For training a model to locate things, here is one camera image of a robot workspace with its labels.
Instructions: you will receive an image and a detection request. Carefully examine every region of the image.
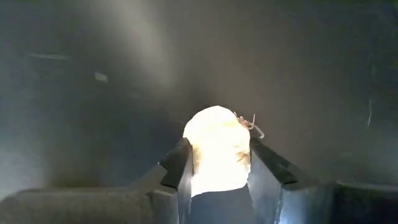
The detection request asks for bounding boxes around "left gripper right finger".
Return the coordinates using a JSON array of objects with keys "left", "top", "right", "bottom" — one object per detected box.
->
[{"left": 247, "top": 137, "right": 299, "bottom": 224}]

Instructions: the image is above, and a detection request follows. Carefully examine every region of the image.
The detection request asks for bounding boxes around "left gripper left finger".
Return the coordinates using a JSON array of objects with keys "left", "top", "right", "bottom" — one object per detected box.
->
[{"left": 158, "top": 138, "right": 194, "bottom": 224}]

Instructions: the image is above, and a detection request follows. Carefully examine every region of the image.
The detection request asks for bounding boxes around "white garlic bulb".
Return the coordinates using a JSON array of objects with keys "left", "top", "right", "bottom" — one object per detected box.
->
[{"left": 182, "top": 105, "right": 266, "bottom": 197}]

